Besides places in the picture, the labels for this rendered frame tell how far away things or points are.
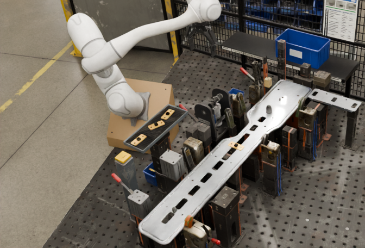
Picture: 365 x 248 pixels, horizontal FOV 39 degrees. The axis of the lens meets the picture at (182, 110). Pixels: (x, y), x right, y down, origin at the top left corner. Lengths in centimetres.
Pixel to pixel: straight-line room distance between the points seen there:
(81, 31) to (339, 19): 157
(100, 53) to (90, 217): 97
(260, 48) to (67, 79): 259
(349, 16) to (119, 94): 144
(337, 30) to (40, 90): 321
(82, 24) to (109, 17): 286
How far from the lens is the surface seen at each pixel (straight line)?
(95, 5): 543
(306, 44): 343
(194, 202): 249
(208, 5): 231
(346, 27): 328
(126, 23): 535
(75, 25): 257
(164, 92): 316
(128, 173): 258
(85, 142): 459
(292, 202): 289
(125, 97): 299
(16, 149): 477
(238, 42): 357
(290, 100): 305
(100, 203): 302
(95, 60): 249
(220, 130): 291
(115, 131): 329
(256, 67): 302
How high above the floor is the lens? 283
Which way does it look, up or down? 37 degrees down
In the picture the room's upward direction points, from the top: 9 degrees counter-clockwise
